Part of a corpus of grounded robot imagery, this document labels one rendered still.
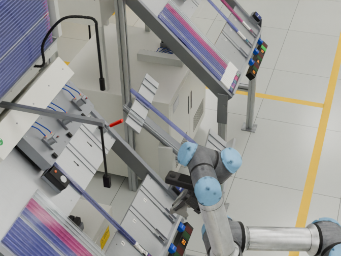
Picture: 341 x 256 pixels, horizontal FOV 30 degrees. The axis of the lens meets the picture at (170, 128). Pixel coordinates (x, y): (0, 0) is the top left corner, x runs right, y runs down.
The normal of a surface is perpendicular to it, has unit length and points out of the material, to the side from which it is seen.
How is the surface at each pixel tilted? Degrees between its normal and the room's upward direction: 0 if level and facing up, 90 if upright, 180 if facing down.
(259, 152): 0
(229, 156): 33
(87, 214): 0
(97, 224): 0
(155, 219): 48
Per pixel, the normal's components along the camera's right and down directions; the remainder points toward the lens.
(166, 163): -0.20, 0.60
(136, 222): 0.69, -0.40
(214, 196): 0.17, 0.60
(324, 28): -0.02, -0.79
